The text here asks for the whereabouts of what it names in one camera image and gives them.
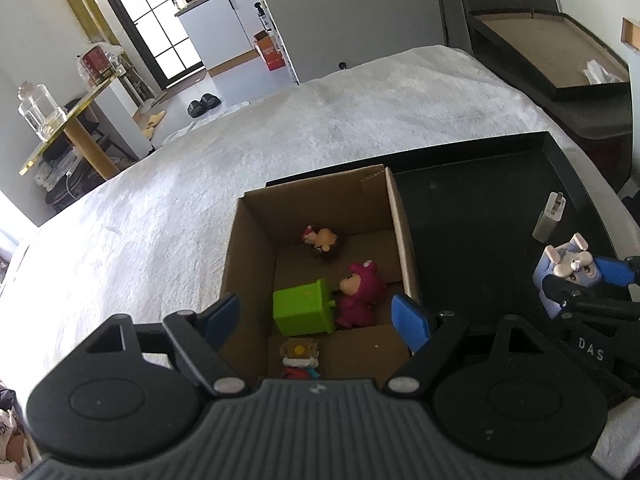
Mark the red box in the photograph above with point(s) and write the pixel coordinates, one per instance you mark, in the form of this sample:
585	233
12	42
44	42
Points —
97	66

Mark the yellow slipper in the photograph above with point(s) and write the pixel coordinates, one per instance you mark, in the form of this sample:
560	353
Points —
155	122

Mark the large glass jar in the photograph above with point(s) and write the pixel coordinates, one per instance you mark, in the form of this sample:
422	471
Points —
42	110

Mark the pink bear figurine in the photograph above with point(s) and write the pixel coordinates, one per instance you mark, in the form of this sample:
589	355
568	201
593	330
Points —
362	295

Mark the black tray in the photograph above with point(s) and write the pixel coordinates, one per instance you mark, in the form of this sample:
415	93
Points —
475	210

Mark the white kitchen base cabinet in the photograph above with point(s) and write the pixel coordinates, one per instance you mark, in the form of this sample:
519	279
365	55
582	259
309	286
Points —
225	25

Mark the brown-haired figurine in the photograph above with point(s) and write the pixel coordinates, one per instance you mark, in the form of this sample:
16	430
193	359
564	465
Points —
325	242

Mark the green plastic cup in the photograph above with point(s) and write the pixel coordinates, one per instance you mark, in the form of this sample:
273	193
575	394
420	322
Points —
302	310

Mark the white charger plug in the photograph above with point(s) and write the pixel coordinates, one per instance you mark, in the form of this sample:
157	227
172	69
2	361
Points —
547	220

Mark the blue rabbit figurine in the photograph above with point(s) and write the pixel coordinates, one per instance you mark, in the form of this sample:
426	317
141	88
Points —
565	265

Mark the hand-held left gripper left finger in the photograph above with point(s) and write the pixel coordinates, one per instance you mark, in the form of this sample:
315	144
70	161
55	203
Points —
220	320

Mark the flat black box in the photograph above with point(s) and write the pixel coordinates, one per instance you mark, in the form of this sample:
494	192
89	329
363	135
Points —
540	50

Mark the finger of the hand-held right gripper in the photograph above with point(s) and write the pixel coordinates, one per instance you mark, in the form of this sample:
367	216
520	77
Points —
600	310
615	271

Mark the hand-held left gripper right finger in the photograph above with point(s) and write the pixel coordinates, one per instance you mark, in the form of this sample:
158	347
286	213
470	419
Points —
412	322

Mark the orange cardboard box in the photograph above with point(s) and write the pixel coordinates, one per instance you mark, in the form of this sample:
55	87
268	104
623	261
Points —
270	52

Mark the black glass-paned door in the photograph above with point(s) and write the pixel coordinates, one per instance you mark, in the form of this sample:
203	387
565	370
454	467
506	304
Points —
145	20

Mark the printed cloth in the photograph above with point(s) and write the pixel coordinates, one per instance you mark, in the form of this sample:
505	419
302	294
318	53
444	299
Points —
10	425

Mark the round gold-edged table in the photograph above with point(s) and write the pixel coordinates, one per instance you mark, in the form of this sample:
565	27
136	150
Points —
75	120

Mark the box-headed figurine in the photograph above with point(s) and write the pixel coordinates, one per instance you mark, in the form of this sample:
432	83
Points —
299	355

